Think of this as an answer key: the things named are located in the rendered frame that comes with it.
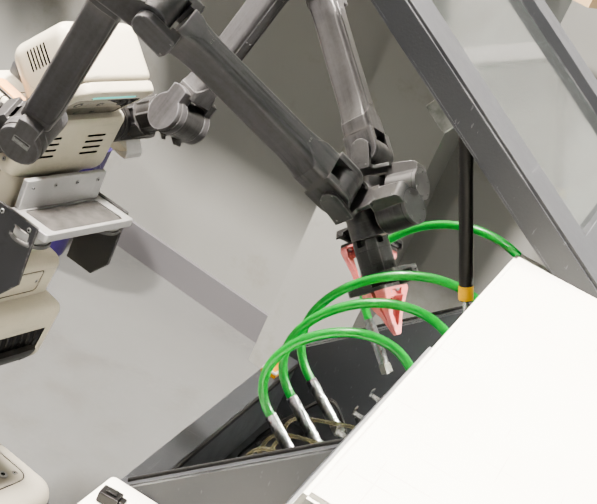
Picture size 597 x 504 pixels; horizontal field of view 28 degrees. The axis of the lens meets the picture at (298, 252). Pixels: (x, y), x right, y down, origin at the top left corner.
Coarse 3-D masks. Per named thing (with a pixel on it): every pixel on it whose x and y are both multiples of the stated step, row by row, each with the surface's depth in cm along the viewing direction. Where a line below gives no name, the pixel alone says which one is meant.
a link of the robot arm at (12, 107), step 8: (8, 104) 204; (16, 104) 203; (0, 112) 202; (8, 112) 202; (16, 112) 202; (0, 120) 202; (0, 128) 203; (56, 128) 203; (48, 136) 201; (56, 136) 205; (48, 144) 202
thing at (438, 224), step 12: (408, 228) 198; (420, 228) 196; (432, 228) 195; (444, 228) 193; (456, 228) 192; (480, 228) 189; (396, 240) 200; (492, 240) 187; (504, 240) 186; (516, 252) 185
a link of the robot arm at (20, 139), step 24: (96, 0) 176; (120, 0) 174; (144, 0) 173; (168, 0) 175; (72, 24) 184; (96, 24) 180; (168, 24) 175; (72, 48) 185; (96, 48) 184; (48, 72) 190; (72, 72) 189; (48, 96) 194; (72, 96) 195; (24, 120) 196; (48, 120) 197; (0, 144) 201; (24, 144) 199
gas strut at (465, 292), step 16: (464, 144) 144; (464, 160) 145; (464, 176) 145; (464, 192) 146; (464, 208) 146; (464, 224) 147; (464, 240) 148; (464, 256) 148; (464, 272) 149; (464, 288) 149; (464, 304) 150
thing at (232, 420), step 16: (288, 368) 228; (256, 384) 218; (272, 384) 220; (224, 400) 208; (240, 400) 210; (256, 400) 213; (272, 400) 228; (208, 416) 202; (224, 416) 204; (240, 416) 208; (256, 416) 222; (192, 432) 195; (208, 432) 197; (224, 432) 205; (240, 432) 216; (160, 448) 188; (176, 448) 190; (192, 448) 191; (208, 448) 200; (224, 448) 211; (144, 464) 183; (160, 464) 184; (176, 464) 186; (192, 464) 195
